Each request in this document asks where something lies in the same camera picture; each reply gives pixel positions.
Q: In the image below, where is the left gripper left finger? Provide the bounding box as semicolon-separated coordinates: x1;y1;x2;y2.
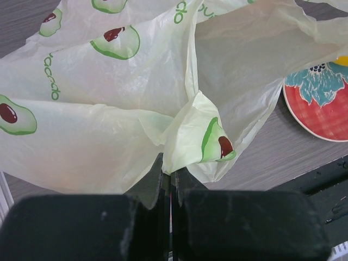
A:
1;154;165;260

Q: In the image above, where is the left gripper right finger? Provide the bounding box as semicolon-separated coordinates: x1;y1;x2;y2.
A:
171;169;331;260

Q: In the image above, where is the yellow fake mango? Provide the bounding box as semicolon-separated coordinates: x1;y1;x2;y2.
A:
334;56;348;67

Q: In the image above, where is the green avocado plastic bag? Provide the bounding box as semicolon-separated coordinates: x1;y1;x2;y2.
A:
1;1;347;193

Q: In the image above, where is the red floral plate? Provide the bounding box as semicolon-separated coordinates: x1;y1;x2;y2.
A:
283;61;347;142

